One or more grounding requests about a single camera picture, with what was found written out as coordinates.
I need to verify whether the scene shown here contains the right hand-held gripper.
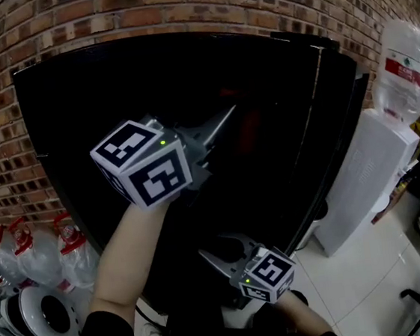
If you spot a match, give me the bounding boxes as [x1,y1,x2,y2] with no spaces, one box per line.
[196,225,300,311]

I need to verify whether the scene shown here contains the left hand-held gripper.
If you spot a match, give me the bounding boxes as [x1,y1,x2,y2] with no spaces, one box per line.
[85,103,248,215]

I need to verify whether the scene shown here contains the black refrigerator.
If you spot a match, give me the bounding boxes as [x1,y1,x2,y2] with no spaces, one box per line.
[8,12,394,330]

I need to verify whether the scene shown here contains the person's left forearm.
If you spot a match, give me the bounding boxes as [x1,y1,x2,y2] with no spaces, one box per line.
[78,198,182,321]

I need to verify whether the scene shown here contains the person's right forearm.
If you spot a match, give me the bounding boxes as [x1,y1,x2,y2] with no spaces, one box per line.
[276,285,332,336]

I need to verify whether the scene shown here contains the large clear dispenser bottle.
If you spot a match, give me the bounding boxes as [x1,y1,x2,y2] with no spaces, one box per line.
[365,17,420,129]

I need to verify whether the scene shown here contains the white round fan heaters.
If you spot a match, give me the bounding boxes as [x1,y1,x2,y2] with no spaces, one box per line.
[0,280,83,336]

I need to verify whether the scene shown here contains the clear water jug red handle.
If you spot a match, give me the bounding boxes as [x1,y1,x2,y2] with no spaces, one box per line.
[7,213,66,298]
[51,209,104,293]
[0,222,25,290]

